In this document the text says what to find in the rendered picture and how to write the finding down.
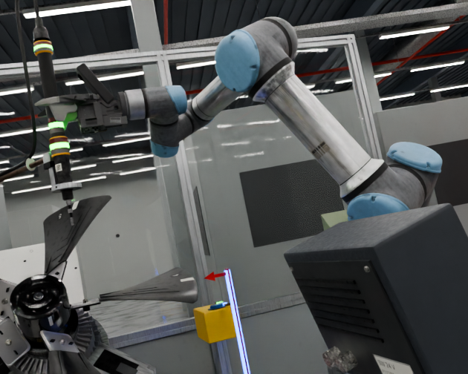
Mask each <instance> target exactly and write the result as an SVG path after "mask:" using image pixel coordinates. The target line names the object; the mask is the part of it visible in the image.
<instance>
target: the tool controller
mask: <svg viewBox="0 0 468 374"><path fill-rule="evenodd" d="M284 257H285V260H286V261H287V264H288V266H289V268H290V270H291V272H292V274H293V276H294V278H295V280H296V283H297V285H298V287H299V289H300V291H301V293H302V295H303V297H304V299H305V302H306V304H307V305H308V308H309V310H310V311H311V314H312V316H313V319H314V320H315V322H316V325H317V326H318V328H319V331H320V332H321V335H322V337H323V339H324V341H325V343H326V345H327V347H328V350H327V351H325V352H324V353H323V354H322V357H323V359H324V361H325V363H326V364H327V365H328V366H329V367H334V366H335V365H336V366H337V368H338V369H339V370H341V371H342V372H343V373H349V374H468V237H467V234H466V232H465V230H464V227H463V226H462V224H461V222H460V220H459V218H458V216H457V214H456V212H455V210H454V208H453V206H452V205H451V204H450V203H444V204H439V205H435V206H427V207H423V208H419V209H411V210H406V211H399V212H395V213H390V214H382V215H378V216H373V217H366V218H362V219H357V220H349V221H345V222H341V223H338V224H336V225H334V226H332V227H330V228H329V229H326V230H325V231H323V232H321V233H319V234H317V235H315V236H313V237H311V238H309V239H308V240H306V241H304V242H302V243H300V244H298V245H297V246H294V247H293V248H291V249H288V250H287V251H286V252H285V253H284Z"/></svg>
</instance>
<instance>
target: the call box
mask: <svg viewBox="0 0 468 374"><path fill-rule="evenodd" d="M193 312H194V316H195V324H196V329H197V333H198V337H199V338H201V339H203V340H204V341H206V342H207V343H209V344H212V343H215V342H219V341H224V340H227V339H231V338H236V337H237V335H236V330H235V324H234V319H233V312H232V308H231V305H229V306H225V305H224V306H223V307H220V308H217V309H210V305H208V306H203V307H198V308H195V309H193Z"/></svg>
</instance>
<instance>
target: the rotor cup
mask: <svg viewBox="0 0 468 374"><path fill-rule="evenodd" d="M37 292H41V293H42V294H43V298H42V299H41V300H38V301H36V300H34V299H33V296H34V294H36V293H37ZM10 309H11V311H12V313H13V317H14V320H15V322H16V318H15V316H16V317H17V318H18V321H19V325H18V324H17V322H16V323H15V325H16V326H17V327H18V329H19V330H20V332H21V333H22V334H23V336H24V337H25V338H26V340H27V341H28V343H29V344H30V346H31V348H30V350H29V351H28V352H27V353H29V354H31V355H48V350H47V349H46V347H45V345H44V343H43V341H42V339H41V338H40V336H39V333H38V331H42V330H44V331H49V332H58V333H63V334H67V335H69V336H71V338H72V340H73V339H74V337H75V336H76V334H77V331H78V329H79V319H78V314H77V311H76V310H75V309H74V310H71V304H70V303H69V300H68V294H67V289H66V287H65V285H64V283H63V282H62V281H61V280H60V279H58V278H57V277H54V276H53V275H34V276H31V277H29V278H26V279H24V280H23V281H22V282H20V283H19V284H18V285H17V286H16V287H15V288H14V289H13V291H12V293H11V295H10ZM49 317H52V321H53V325H52V326H50V323H49V320H48V318H49Z"/></svg>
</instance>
